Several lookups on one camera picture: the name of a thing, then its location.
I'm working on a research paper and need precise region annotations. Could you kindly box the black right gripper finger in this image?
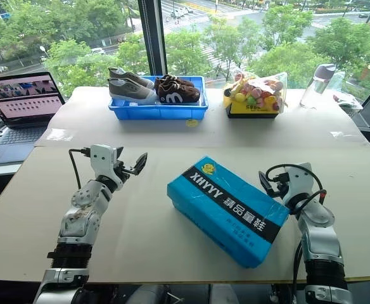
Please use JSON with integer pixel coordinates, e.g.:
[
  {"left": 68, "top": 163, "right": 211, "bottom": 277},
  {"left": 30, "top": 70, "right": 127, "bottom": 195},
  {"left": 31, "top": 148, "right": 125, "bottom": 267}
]
[{"left": 258, "top": 170, "right": 277, "bottom": 198}]

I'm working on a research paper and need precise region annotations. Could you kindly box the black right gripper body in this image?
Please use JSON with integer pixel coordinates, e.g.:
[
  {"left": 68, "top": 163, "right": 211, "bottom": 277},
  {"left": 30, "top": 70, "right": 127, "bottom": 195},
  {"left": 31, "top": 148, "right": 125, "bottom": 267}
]
[{"left": 271, "top": 179, "right": 289, "bottom": 200}]

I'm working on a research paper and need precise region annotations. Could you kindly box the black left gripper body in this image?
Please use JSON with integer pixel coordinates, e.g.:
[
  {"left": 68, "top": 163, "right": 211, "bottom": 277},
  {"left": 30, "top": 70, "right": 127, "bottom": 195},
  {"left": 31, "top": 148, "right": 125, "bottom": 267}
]
[{"left": 112, "top": 160, "right": 141, "bottom": 184}]

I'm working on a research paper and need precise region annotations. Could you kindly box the blue shoe box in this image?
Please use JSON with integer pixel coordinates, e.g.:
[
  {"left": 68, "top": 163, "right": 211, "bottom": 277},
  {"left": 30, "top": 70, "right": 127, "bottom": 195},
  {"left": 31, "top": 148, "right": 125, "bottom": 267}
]
[{"left": 167, "top": 155, "right": 291, "bottom": 270}]

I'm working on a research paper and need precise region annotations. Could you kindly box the blue plastic bin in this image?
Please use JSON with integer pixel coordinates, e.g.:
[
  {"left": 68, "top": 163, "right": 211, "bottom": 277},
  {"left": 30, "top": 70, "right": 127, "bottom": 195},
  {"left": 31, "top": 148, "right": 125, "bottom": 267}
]
[{"left": 108, "top": 75, "right": 209, "bottom": 122}]

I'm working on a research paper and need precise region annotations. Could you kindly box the grey slip-on shoe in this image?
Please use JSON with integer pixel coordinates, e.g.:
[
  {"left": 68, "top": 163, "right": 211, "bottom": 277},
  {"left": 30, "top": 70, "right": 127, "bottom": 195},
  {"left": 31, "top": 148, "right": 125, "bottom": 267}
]
[
  {"left": 108, "top": 66, "right": 156, "bottom": 90},
  {"left": 108, "top": 77, "right": 158, "bottom": 103}
]

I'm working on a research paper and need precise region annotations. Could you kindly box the black and yellow box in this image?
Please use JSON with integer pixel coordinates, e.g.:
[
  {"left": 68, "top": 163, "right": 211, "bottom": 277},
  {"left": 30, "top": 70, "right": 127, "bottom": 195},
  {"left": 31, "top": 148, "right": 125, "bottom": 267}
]
[{"left": 226, "top": 99, "right": 281, "bottom": 120}]

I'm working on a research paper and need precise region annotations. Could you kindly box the brown lace-up shoe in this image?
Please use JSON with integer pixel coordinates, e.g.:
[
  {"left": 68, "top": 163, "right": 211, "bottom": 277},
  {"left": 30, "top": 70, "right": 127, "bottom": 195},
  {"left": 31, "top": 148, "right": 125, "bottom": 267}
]
[
  {"left": 156, "top": 80, "right": 202, "bottom": 105},
  {"left": 153, "top": 74, "right": 196, "bottom": 91}
]

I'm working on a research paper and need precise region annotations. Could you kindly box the clear bag of toy fruit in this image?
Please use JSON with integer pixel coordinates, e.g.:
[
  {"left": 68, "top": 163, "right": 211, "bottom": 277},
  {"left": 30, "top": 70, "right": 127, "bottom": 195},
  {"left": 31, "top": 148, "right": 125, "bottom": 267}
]
[{"left": 223, "top": 70, "right": 289, "bottom": 112}]

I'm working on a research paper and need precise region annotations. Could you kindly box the open dark laptop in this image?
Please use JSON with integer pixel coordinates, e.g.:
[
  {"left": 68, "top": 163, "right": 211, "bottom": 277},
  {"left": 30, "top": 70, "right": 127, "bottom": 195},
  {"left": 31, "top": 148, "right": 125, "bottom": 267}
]
[{"left": 0, "top": 71, "right": 67, "bottom": 167}]

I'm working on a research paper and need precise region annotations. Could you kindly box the white mesh basket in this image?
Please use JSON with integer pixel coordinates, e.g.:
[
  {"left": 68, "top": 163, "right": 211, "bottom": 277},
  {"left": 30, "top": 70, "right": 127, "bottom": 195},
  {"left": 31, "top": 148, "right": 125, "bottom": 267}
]
[{"left": 332, "top": 92, "right": 364, "bottom": 118}]

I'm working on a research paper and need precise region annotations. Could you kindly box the clear water bottle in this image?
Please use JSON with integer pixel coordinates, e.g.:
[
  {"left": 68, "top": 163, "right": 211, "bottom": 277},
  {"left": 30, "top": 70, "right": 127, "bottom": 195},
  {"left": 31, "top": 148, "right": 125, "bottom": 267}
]
[{"left": 299, "top": 63, "right": 337, "bottom": 110}]

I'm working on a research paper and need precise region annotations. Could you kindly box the dark rounded shape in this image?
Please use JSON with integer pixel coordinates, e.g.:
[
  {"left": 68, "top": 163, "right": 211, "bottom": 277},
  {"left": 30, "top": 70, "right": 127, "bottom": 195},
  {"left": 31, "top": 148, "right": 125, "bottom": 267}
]
[{"left": 126, "top": 284, "right": 176, "bottom": 304}]

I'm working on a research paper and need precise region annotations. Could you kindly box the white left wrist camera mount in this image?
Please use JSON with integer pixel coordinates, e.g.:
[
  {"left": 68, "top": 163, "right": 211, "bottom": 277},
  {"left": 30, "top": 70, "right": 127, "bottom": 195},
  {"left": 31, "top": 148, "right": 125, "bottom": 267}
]
[{"left": 89, "top": 144, "right": 118, "bottom": 185}]

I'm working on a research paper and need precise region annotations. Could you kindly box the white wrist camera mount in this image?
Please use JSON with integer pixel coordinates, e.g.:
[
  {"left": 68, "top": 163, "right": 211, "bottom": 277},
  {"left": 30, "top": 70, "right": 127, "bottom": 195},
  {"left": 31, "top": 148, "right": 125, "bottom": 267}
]
[
  {"left": 89, "top": 144, "right": 118, "bottom": 185},
  {"left": 282, "top": 162, "right": 313, "bottom": 205}
]

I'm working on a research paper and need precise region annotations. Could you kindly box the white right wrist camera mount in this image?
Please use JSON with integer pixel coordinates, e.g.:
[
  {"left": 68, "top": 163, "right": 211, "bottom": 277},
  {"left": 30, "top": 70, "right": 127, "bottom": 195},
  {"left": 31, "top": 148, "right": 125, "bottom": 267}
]
[{"left": 282, "top": 162, "right": 313, "bottom": 205}]

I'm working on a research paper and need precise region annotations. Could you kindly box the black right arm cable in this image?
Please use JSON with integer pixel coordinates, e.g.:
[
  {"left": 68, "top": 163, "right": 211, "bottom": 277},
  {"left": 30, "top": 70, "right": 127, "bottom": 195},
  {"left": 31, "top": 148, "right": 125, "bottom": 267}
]
[{"left": 264, "top": 163, "right": 328, "bottom": 217}]

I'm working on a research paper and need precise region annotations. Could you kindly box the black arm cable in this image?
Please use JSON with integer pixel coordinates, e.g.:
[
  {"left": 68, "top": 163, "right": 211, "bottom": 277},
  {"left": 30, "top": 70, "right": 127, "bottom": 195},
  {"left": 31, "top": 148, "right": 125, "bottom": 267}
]
[
  {"left": 68, "top": 148, "right": 93, "bottom": 191},
  {"left": 264, "top": 163, "right": 328, "bottom": 217}
]

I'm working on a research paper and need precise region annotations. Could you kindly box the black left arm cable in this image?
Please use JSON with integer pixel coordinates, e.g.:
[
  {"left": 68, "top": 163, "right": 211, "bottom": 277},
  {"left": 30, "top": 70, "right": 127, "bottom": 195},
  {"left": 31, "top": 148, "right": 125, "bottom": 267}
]
[{"left": 68, "top": 148, "right": 93, "bottom": 191}]

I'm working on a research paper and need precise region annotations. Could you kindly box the black window frame post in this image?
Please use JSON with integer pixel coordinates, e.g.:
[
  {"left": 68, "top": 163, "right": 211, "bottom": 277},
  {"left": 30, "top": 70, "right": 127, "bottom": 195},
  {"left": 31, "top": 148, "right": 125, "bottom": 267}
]
[{"left": 137, "top": 0, "right": 169, "bottom": 77}]

